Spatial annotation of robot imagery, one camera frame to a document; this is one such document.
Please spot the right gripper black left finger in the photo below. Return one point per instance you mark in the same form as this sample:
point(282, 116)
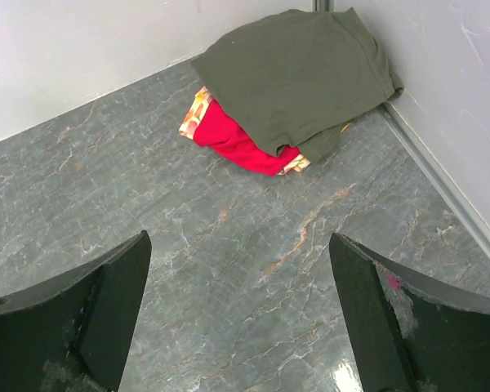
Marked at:
point(73, 332)

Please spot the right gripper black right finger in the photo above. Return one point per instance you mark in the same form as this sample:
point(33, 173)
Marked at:
point(408, 331)

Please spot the red cloth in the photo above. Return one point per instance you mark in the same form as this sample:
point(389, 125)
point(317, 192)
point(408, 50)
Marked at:
point(221, 133)

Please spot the floral patterned cloth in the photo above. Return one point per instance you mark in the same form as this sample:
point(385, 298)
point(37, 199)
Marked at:
point(195, 115)

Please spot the olive green cloth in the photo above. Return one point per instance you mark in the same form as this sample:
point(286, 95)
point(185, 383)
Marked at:
point(294, 79)

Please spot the right aluminium frame rail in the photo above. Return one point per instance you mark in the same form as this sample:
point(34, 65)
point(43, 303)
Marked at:
point(441, 50)

